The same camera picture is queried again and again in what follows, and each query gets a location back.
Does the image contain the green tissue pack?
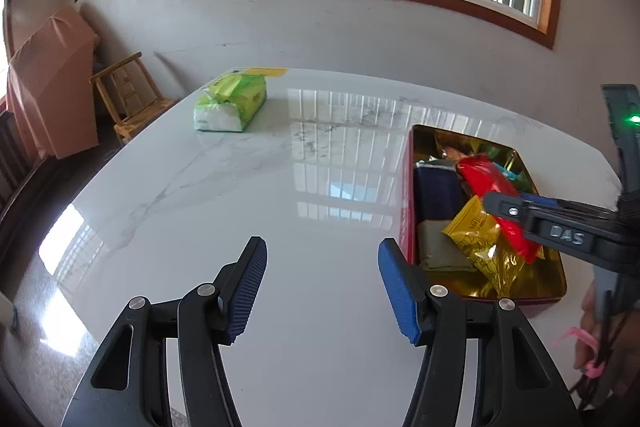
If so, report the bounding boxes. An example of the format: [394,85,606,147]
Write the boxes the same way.
[193,73,267,132]

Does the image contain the red snack packet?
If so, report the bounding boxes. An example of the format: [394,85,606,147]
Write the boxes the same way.
[457,154,546,263]

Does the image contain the navy and pale blue packet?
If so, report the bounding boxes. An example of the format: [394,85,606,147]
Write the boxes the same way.
[413,159,478,274]

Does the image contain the person's right hand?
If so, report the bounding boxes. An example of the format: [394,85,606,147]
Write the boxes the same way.
[574,279,640,400]

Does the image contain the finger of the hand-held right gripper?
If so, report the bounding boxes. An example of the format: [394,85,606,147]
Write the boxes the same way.
[520,193,619,220]
[482,191,621,265]

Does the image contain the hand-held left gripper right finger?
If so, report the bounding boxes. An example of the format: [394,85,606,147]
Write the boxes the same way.
[378,238,583,427]

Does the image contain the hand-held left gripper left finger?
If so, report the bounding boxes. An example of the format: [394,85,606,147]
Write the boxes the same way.
[60,236,267,427]

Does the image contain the white and yellow flat box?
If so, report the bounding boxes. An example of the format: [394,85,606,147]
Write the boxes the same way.
[231,67,288,78]

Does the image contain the light wooden chair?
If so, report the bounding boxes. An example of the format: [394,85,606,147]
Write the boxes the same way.
[90,52,176,145]

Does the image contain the clear packet of dough twists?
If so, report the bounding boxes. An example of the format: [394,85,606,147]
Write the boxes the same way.
[434,132,482,164]

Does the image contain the red tin box gold interior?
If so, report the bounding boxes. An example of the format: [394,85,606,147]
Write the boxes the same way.
[397,124,568,319]

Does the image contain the pink cloth covered furniture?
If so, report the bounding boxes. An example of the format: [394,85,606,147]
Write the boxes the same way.
[5,6,101,160]

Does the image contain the yellow snack packet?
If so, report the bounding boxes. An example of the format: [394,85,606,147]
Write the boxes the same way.
[442,196,531,299]

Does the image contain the pink ribbon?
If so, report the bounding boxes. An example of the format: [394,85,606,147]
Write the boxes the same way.
[557,326,602,380]

